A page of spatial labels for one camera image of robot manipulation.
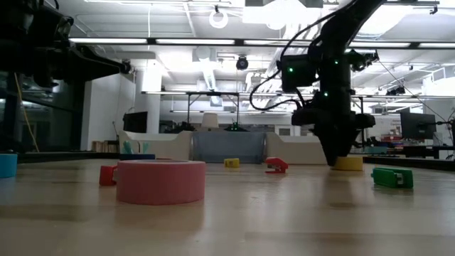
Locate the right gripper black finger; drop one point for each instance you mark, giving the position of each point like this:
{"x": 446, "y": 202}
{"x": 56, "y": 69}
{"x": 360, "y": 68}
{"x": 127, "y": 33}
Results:
{"x": 343, "y": 144}
{"x": 327, "y": 145}

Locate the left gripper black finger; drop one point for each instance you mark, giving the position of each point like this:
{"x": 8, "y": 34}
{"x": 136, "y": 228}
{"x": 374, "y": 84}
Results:
{"x": 92, "y": 64}

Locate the yellow tape roll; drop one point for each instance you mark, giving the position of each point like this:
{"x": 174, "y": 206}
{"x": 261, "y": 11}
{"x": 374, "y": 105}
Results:
{"x": 352, "y": 164}

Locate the red mini stapler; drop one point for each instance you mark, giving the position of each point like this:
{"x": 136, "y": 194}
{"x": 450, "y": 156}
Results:
{"x": 276, "y": 164}
{"x": 106, "y": 175}

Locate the green mini stapler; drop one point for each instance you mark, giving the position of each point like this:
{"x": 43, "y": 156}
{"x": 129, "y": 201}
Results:
{"x": 387, "y": 177}

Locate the light blue tape roll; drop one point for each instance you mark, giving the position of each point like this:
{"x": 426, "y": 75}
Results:
{"x": 8, "y": 165}

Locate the pink tape roll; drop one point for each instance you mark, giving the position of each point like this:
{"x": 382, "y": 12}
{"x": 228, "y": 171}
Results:
{"x": 160, "y": 183}

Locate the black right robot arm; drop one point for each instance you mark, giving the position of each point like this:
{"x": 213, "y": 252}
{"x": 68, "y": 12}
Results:
{"x": 334, "y": 35}

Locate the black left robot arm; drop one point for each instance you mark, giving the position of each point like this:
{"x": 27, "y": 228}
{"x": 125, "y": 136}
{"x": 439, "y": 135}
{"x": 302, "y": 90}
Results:
{"x": 17, "y": 42}

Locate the yellow mini stapler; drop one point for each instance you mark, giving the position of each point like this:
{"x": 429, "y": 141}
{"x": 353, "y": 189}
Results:
{"x": 231, "y": 163}

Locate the white plastic bin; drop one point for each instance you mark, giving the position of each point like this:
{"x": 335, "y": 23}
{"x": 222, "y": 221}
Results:
{"x": 167, "y": 145}
{"x": 298, "y": 149}

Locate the black monitor on desk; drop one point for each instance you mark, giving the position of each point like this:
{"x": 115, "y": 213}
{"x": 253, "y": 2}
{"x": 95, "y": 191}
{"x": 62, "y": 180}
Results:
{"x": 417, "y": 125}

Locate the wooden blocks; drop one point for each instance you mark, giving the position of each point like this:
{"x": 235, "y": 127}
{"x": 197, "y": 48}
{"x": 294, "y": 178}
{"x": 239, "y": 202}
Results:
{"x": 103, "y": 146}

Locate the grey translucent plastic bin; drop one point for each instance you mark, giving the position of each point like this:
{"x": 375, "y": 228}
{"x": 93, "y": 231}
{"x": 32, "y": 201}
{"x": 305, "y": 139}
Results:
{"x": 229, "y": 145}

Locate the black round hanging fixture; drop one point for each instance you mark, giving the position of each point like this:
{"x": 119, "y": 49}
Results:
{"x": 242, "y": 63}

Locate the white bucket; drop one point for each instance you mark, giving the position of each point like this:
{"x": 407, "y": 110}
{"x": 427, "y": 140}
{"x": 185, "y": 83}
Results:
{"x": 209, "y": 121}

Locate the black ceiling-mounted camera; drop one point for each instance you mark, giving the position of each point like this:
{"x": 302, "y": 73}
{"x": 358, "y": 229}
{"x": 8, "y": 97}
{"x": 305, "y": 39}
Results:
{"x": 366, "y": 58}

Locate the black aluminium table frame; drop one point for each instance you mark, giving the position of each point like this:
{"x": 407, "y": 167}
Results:
{"x": 409, "y": 163}

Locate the black background table frame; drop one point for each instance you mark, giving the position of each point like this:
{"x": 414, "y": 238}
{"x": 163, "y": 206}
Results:
{"x": 213, "y": 93}

